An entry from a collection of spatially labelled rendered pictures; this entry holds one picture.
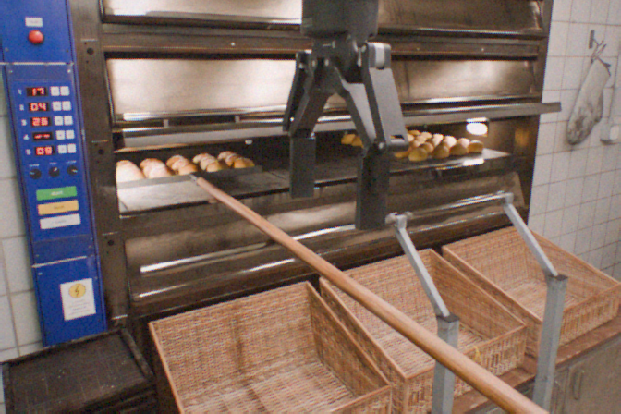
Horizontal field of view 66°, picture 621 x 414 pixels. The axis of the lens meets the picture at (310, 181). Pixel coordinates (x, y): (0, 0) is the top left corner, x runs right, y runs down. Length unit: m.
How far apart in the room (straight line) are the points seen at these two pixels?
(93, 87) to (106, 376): 0.71
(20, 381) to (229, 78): 0.94
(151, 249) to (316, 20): 1.15
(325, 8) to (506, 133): 2.10
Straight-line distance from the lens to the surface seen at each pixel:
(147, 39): 1.40
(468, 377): 0.72
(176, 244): 1.52
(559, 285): 1.69
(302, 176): 0.55
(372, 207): 0.44
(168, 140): 1.27
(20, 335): 1.54
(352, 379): 1.61
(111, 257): 1.48
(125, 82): 1.39
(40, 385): 1.31
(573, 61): 2.65
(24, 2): 1.34
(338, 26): 0.45
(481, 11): 2.12
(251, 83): 1.50
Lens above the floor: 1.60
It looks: 14 degrees down
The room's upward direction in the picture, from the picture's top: straight up
